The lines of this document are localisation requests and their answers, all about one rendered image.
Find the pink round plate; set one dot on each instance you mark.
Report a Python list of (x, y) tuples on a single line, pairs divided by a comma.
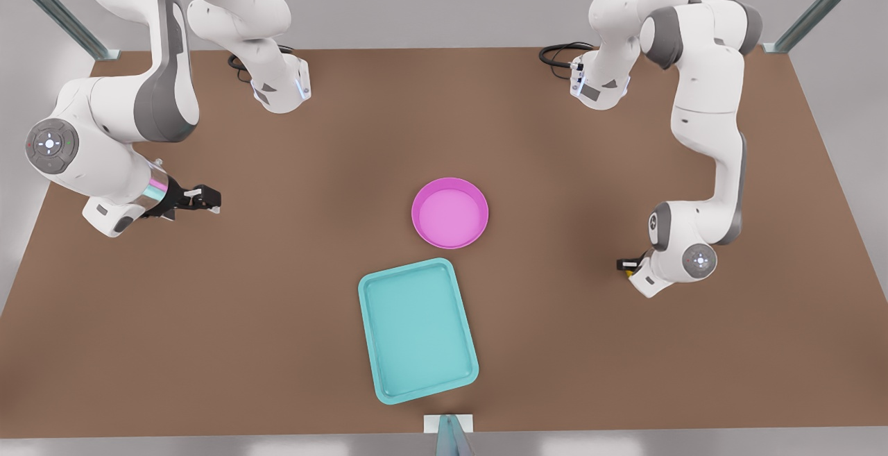
[(450, 214)]

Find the silver frame post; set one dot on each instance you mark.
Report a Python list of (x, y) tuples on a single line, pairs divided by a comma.
[(818, 5), (55, 8), (451, 435)]

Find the teal rectangular tray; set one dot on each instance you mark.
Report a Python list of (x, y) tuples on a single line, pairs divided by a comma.
[(417, 331)]

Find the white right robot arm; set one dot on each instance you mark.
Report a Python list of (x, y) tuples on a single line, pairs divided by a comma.
[(111, 102)]

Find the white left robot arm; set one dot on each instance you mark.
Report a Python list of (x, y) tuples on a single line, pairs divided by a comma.
[(707, 95)]

